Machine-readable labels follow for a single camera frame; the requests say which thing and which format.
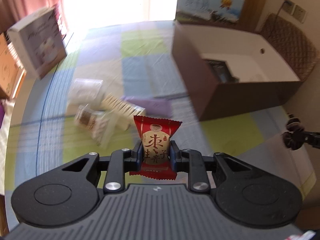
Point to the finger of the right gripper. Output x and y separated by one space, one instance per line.
312 139

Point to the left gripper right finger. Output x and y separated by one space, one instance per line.
191 162

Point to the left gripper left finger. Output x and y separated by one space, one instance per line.
121 162

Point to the red jujube snack packet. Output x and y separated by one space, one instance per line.
155 136

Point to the cream zigzag holder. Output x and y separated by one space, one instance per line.
122 112

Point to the clear snack packet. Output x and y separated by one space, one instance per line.
86 117

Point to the purple tube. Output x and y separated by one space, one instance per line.
153 106

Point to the black shaver box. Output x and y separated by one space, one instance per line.
221 71

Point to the checkered tablecloth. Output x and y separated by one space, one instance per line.
136 60

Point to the brown cardboard storage box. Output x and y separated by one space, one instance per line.
265 78

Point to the brown quilted chair cover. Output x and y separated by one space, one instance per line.
292 44

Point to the brown cardboard carton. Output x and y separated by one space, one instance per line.
12 72

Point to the white appliance box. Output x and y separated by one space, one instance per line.
38 42

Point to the blue milk carton box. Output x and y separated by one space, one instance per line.
209 11

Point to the pink curtain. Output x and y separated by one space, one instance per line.
14 10

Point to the wall socket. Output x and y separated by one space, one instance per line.
299 14
288 6

